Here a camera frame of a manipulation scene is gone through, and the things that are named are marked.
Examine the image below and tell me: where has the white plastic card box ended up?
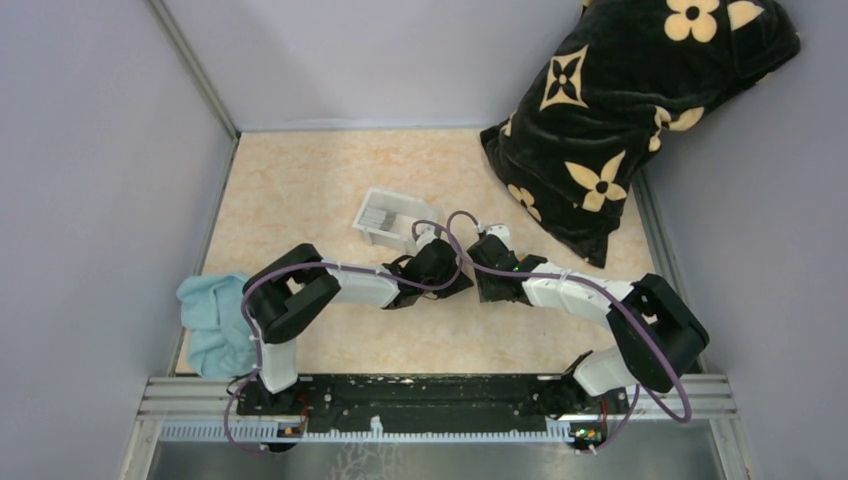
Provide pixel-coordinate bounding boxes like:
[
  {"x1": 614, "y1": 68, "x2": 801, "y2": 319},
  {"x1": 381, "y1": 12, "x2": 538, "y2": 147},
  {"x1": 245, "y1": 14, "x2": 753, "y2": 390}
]
[{"x1": 352, "y1": 187, "x2": 441, "y2": 254}]

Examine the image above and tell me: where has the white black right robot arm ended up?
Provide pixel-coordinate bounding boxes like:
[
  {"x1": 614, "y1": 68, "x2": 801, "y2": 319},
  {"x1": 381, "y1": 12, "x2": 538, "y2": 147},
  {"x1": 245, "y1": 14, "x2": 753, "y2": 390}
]
[{"x1": 467, "y1": 234, "x2": 710, "y2": 412}]

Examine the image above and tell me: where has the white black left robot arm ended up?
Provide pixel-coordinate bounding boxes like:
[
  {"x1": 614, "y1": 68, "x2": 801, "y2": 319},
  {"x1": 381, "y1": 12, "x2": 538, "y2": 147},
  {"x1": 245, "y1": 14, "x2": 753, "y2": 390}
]
[{"x1": 241, "y1": 238, "x2": 474, "y2": 414}]

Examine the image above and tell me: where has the light blue cloth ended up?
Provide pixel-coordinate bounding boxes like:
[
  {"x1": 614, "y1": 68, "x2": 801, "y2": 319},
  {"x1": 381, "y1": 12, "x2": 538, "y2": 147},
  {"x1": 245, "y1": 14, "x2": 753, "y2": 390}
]
[{"x1": 176, "y1": 273, "x2": 258, "y2": 379}]

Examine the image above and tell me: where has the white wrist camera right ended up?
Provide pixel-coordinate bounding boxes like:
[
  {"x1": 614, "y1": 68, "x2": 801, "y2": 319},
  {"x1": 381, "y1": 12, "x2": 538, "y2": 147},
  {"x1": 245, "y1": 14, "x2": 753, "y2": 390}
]
[{"x1": 483, "y1": 223, "x2": 512, "y2": 250}]

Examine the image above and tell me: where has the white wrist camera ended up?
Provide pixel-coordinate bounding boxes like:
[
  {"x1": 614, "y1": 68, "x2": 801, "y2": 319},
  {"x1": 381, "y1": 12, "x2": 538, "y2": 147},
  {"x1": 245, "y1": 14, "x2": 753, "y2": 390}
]
[
  {"x1": 416, "y1": 227, "x2": 440, "y2": 251},
  {"x1": 483, "y1": 223, "x2": 512, "y2": 250}
]

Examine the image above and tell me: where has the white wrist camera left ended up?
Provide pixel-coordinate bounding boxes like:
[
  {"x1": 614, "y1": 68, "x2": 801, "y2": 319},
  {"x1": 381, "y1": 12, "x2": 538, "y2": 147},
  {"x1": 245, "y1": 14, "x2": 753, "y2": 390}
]
[{"x1": 416, "y1": 227, "x2": 440, "y2": 251}]

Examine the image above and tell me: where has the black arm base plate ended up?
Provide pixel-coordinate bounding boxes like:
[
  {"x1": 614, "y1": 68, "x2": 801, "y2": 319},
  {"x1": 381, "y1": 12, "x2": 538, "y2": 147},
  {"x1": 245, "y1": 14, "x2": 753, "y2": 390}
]
[{"x1": 236, "y1": 373, "x2": 630, "y2": 417}]

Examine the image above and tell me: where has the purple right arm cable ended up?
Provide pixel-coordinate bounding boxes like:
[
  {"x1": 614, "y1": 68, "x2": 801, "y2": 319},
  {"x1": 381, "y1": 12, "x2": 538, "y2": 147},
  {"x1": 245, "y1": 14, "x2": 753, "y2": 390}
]
[{"x1": 445, "y1": 210, "x2": 694, "y2": 456}]

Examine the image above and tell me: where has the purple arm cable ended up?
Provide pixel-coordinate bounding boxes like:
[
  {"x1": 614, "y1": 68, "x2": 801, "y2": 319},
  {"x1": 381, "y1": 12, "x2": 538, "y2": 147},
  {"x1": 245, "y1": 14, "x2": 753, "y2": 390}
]
[
  {"x1": 223, "y1": 220, "x2": 465, "y2": 456},
  {"x1": 445, "y1": 210, "x2": 694, "y2": 456}
]

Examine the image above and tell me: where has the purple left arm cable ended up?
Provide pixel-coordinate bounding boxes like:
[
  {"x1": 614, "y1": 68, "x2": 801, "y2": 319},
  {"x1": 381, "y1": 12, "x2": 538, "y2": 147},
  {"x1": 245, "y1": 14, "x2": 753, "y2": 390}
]
[{"x1": 223, "y1": 220, "x2": 465, "y2": 456}]

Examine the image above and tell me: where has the aluminium frame rail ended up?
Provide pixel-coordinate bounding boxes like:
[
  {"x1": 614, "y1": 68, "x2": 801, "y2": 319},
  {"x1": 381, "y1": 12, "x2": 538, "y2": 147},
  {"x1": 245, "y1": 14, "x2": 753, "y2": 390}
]
[{"x1": 120, "y1": 374, "x2": 755, "y2": 479}]

